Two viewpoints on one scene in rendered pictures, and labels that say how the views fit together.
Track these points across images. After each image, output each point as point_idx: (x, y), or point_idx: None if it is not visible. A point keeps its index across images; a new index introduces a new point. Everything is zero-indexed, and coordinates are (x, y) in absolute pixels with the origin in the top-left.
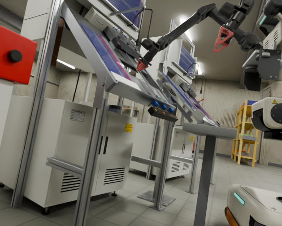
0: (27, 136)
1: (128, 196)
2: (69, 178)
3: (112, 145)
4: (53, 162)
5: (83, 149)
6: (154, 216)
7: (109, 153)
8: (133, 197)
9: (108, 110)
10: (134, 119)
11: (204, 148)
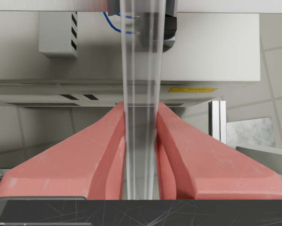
0: None
1: (195, 113)
2: (22, 103)
3: (118, 97)
4: None
5: (19, 98)
6: (154, 196)
7: (114, 99)
8: (198, 123)
9: (50, 80)
10: (236, 82)
11: None
